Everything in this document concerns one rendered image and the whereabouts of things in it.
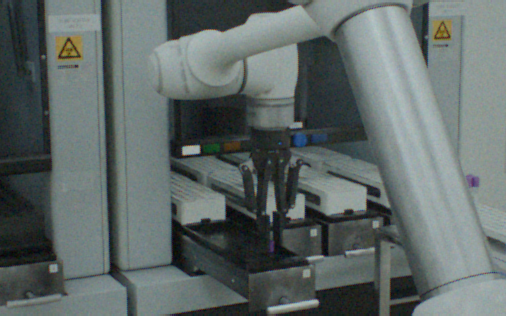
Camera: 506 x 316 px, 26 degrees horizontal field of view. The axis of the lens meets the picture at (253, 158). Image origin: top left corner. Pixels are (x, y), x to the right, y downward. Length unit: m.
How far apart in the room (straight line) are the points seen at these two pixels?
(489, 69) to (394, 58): 2.63
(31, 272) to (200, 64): 0.51
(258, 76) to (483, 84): 2.10
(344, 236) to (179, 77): 0.61
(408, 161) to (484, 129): 2.70
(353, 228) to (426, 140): 1.00
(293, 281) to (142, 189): 0.39
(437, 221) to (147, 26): 1.00
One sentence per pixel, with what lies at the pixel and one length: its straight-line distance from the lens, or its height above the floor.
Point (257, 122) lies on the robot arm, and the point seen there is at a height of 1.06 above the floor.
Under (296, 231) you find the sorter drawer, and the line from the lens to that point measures 2.27.
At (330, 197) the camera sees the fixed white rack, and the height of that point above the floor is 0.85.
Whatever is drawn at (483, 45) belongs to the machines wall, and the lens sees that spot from 3.98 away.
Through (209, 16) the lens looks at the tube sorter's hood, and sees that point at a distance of 2.20.
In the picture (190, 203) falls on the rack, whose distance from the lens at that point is 2.26.
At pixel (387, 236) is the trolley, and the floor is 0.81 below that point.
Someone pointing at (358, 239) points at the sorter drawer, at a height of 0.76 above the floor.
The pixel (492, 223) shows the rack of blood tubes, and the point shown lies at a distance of 2.05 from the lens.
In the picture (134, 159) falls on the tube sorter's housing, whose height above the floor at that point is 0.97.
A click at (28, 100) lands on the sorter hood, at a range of 2.09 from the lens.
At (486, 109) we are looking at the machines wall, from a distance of 4.02.
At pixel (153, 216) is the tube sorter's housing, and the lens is 2.22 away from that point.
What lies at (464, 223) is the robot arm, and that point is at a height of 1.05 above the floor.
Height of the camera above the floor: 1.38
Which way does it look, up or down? 11 degrees down
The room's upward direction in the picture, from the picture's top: straight up
